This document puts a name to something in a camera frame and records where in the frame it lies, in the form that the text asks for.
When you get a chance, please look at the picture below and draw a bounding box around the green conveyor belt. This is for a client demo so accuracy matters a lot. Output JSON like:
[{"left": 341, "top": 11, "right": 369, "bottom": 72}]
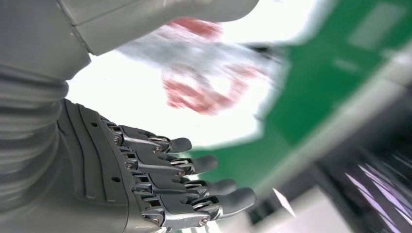
[{"left": 180, "top": 0, "right": 412, "bottom": 200}]

